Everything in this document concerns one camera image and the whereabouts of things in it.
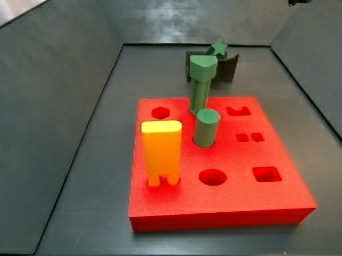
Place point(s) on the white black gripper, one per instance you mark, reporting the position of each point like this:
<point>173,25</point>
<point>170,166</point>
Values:
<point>295,2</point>

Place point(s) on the green star-profile bar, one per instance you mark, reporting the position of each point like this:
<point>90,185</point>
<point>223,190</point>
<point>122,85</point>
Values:
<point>217,49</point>

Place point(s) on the black curved fixture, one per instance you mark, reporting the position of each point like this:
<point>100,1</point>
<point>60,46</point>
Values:
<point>227,66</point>

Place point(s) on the green pentagon-head peg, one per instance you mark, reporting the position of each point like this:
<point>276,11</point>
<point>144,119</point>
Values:
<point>203,73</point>

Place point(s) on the green cylinder peg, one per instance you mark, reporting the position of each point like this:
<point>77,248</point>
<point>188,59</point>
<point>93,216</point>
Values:
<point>207,127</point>

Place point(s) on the yellow rounded peg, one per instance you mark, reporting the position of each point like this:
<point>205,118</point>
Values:
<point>162,144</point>

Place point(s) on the red shape-sorter block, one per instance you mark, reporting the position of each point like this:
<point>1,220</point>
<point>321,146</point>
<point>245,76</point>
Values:
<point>240,183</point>

